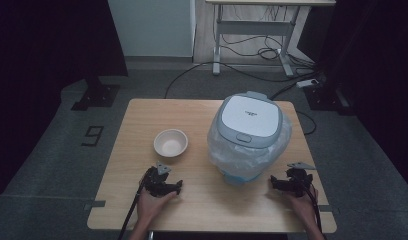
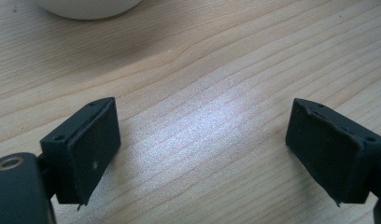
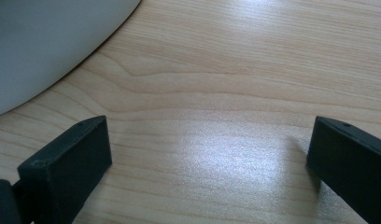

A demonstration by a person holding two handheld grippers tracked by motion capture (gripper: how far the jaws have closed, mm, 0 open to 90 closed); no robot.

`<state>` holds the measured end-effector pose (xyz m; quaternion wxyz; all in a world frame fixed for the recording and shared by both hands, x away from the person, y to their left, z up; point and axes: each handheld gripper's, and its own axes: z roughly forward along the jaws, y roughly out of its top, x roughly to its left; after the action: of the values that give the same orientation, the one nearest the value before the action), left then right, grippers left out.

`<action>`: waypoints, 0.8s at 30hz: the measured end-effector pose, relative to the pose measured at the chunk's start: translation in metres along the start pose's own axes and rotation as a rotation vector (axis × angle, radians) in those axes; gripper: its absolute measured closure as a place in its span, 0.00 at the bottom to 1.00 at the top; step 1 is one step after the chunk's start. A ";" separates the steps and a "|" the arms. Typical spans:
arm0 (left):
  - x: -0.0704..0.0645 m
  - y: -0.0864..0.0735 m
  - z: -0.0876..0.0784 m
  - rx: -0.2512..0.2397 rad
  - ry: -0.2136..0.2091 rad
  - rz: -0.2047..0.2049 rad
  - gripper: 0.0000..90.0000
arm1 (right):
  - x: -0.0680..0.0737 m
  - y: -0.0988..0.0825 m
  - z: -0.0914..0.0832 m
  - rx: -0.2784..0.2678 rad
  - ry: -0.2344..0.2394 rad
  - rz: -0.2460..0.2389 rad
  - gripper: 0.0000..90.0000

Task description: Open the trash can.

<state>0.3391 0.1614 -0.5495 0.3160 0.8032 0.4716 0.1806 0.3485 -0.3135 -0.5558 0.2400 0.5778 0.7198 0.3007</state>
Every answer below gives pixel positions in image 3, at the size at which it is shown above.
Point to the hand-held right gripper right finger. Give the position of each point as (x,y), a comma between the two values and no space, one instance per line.
(350,168)

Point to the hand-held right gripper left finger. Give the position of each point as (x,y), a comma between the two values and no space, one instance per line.
(65,168)

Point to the white lidded trash can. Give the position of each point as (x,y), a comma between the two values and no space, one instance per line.
(39,46)

